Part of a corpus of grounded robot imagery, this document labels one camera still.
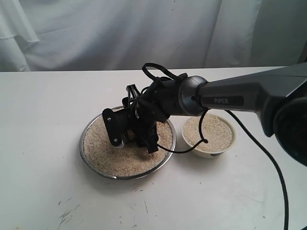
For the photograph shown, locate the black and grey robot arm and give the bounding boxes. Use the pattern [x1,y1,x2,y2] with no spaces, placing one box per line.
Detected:
[119,63,307,165]

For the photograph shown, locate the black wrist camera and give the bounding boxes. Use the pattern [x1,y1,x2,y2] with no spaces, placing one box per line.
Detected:
[102,108,135,148]

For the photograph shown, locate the metal plate of rice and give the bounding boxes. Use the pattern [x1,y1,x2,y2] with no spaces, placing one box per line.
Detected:
[79,114,176,180]

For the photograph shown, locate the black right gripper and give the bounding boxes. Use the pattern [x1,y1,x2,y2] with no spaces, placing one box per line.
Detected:
[122,83,169,154]

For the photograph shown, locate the small white rice bowl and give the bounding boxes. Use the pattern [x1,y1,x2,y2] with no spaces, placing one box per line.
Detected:
[181,113,236,159]

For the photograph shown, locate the black camera cable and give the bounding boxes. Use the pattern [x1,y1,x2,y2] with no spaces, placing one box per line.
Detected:
[142,62,290,230]

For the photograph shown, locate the white backdrop curtain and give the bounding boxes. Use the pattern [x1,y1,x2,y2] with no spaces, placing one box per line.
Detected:
[0,0,307,71]

